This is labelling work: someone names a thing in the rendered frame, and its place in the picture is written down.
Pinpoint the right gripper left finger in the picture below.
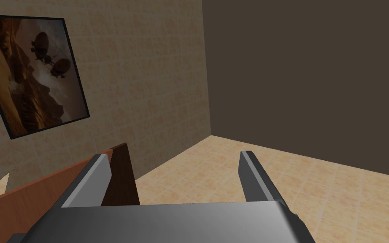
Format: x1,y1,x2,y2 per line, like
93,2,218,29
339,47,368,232
60,153,111,208

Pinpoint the framed brown airship picture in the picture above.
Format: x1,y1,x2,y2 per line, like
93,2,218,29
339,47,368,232
0,14,91,140

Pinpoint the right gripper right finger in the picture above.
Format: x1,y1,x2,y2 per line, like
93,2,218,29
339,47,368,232
238,150,287,207

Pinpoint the brown wooden table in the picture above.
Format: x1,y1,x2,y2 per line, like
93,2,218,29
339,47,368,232
0,142,140,243

